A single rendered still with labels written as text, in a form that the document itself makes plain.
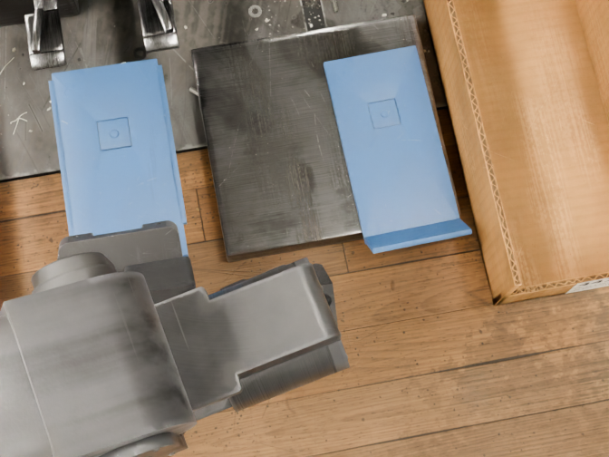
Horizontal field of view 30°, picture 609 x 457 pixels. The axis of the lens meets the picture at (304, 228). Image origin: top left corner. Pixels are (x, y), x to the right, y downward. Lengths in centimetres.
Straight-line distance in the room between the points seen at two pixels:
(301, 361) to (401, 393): 29
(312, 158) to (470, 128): 12
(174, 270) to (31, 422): 18
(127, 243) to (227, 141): 23
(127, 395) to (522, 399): 43
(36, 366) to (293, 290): 12
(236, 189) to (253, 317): 32
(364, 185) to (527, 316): 15
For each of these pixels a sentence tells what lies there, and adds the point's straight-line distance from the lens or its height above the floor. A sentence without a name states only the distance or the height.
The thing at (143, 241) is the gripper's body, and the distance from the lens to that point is 62.
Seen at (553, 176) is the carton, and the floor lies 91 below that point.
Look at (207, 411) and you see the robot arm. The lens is 53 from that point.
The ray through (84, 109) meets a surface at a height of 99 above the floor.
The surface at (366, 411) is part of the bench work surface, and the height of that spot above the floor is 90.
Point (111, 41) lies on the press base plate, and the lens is 88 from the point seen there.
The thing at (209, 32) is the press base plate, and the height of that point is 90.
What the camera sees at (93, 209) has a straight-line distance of 74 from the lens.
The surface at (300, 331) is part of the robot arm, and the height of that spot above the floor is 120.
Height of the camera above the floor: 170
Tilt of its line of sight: 75 degrees down
